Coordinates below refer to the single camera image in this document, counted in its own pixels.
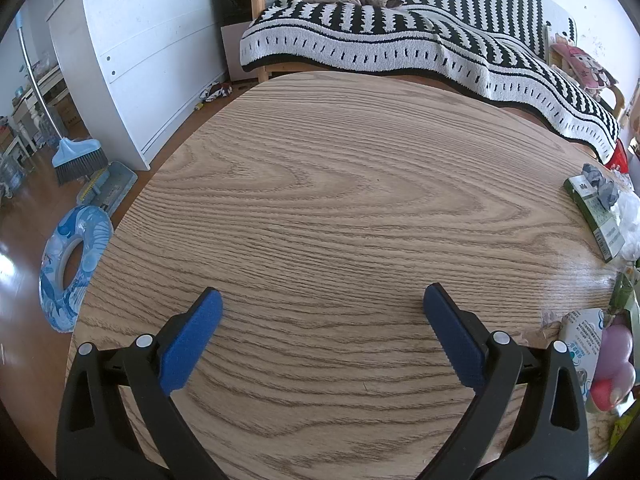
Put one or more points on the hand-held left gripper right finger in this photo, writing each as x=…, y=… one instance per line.
x=452, y=332

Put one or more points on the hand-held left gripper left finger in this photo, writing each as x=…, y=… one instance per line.
x=192, y=340

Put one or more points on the white wet wipes packet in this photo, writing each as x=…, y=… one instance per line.
x=587, y=340

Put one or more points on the pink plastic toy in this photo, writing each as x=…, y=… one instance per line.
x=617, y=355

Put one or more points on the light blue dustpan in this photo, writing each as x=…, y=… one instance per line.
x=112, y=185

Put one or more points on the green shiny wrapper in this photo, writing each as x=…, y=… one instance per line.
x=625, y=295

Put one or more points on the dark green white carton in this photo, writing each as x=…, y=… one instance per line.
x=595, y=225

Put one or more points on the yellow-green packet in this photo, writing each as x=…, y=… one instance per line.
x=627, y=417

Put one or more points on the white plastic bag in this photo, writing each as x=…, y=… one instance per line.
x=630, y=225

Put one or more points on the grey crumpled wrapper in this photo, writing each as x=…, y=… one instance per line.
x=602, y=187

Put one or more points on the blue broom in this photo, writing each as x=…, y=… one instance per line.
x=75, y=157

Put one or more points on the clear water jug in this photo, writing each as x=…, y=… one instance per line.
x=12, y=175

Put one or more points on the small floor toy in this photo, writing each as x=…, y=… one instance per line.
x=215, y=92

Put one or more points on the white cabinet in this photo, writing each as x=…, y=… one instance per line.
x=140, y=60

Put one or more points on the light grey side table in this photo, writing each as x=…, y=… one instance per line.
x=237, y=55

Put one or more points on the white desk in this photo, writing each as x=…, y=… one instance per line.
x=37, y=95

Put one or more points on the pink cartoon cushion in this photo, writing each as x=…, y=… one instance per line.
x=585, y=67

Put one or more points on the black white striped sofa blanket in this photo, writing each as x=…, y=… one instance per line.
x=375, y=35

